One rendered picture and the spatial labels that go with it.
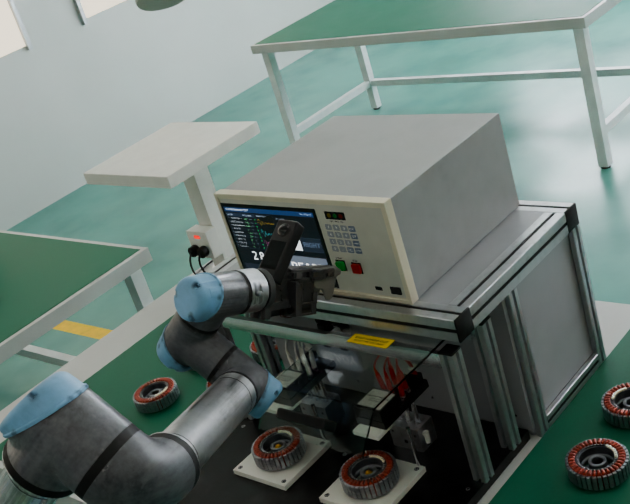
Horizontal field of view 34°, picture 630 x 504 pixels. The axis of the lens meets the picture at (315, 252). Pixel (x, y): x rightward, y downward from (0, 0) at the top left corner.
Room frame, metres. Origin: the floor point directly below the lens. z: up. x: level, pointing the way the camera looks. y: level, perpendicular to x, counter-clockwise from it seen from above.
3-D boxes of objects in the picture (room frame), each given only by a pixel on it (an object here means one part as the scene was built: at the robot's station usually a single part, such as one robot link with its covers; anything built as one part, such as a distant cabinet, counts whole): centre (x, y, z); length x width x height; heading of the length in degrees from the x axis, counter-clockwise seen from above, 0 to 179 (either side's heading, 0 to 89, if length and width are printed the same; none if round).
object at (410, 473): (1.61, 0.03, 0.78); 0.15 x 0.15 x 0.01; 42
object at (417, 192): (1.91, -0.13, 1.22); 0.44 x 0.39 x 0.20; 42
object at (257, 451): (1.79, 0.19, 0.80); 0.11 x 0.11 x 0.04
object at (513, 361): (1.87, -0.07, 0.92); 0.66 x 0.01 x 0.30; 42
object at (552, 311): (1.73, -0.40, 0.91); 0.28 x 0.03 x 0.32; 132
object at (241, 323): (1.77, 0.04, 1.03); 0.62 x 0.01 x 0.03; 42
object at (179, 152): (2.76, 0.29, 0.98); 0.37 x 0.35 x 0.46; 42
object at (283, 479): (1.79, 0.19, 0.78); 0.15 x 0.15 x 0.01; 42
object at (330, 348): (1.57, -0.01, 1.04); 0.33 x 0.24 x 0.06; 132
